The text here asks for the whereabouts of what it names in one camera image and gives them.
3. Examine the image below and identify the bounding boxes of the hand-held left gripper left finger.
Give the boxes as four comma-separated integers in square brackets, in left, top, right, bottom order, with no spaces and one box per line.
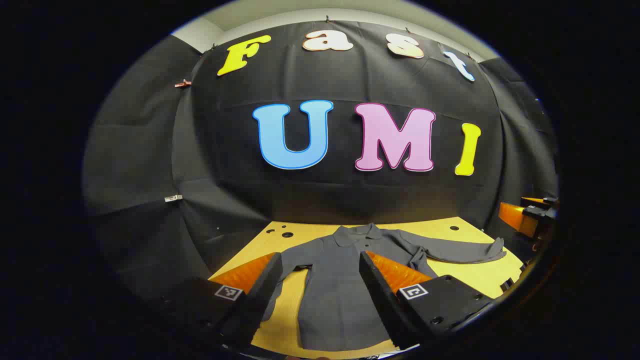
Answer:
[150,251,284,353]

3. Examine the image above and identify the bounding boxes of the black backdrop cloth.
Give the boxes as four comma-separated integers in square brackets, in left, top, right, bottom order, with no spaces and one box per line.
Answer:
[82,20,559,301]

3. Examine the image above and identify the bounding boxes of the grey long-sleeved shirt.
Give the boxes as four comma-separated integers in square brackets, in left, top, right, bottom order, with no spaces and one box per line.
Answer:
[260,223,507,352]

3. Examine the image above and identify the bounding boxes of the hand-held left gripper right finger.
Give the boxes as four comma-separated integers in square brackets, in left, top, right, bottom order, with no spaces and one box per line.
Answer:
[358,250,497,351]

